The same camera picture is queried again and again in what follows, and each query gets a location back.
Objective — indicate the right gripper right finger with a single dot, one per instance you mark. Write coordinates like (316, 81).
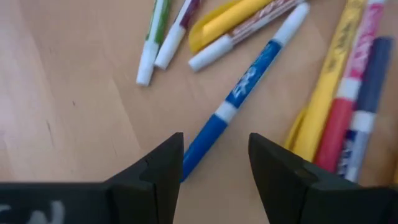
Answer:
(295, 193)

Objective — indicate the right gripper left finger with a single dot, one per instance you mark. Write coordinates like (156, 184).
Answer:
(140, 193)

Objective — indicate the red pink Expo marker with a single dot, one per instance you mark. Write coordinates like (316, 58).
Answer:
(335, 133)

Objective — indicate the blue Expo marker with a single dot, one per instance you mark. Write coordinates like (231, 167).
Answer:
(248, 77)

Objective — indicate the green Expo marker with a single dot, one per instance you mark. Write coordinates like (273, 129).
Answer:
(146, 62)

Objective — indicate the navy cap Expo marker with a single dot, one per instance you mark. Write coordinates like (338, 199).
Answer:
(373, 77)

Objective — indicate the purple Expo marker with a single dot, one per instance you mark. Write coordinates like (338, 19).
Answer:
(169, 46)

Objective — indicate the brown Expo marker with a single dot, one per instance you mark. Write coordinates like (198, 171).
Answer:
(211, 53)

